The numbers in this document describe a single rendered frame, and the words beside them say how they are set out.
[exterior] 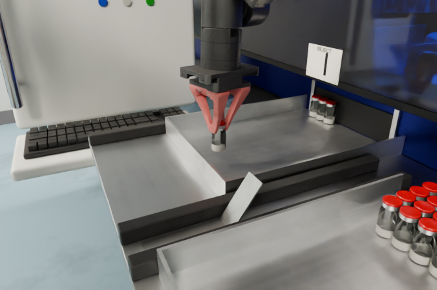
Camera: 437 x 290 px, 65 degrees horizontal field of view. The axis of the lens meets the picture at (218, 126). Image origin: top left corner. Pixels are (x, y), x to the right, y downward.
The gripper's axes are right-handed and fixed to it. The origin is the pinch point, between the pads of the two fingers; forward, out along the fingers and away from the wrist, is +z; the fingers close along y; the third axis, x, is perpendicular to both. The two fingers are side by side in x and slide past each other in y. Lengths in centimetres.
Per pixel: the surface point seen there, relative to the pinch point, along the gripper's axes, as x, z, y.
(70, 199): 146, 93, 21
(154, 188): 1.4, 7.5, -10.9
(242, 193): -12.0, 3.5, -6.8
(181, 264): -13.8, 6.9, -17.4
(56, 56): 55, -4, -5
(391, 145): -17.3, 3.8, 23.4
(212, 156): 2.9, 6.7, 1.5
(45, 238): 121, 95, -1
